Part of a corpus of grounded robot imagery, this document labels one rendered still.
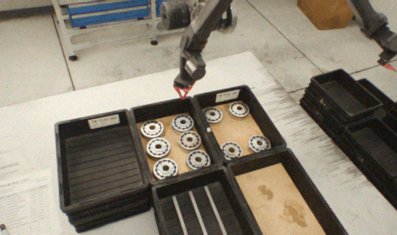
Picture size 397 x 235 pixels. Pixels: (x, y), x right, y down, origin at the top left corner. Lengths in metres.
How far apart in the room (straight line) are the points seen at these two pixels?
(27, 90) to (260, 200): 2.28
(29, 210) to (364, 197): 1.46
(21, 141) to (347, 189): 1.56
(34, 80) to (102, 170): 1.87
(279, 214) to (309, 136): 0.59
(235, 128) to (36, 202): 0.91
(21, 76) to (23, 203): 1.83
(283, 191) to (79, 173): 0.84
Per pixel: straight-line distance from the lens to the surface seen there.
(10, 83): 3.07
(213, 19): 0.95
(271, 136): 1.36
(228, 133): 1.38
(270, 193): 1.26
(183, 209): 1.17
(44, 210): 1.40
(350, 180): 1.62
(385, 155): 2.31
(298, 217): 1.25
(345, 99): 2.35
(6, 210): 1.46
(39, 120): 1.69
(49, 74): 3.05
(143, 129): 1.33
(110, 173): 1.26
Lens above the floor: 1.91
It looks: 49 degrees down
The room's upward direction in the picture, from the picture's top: 8 degrees clockwise
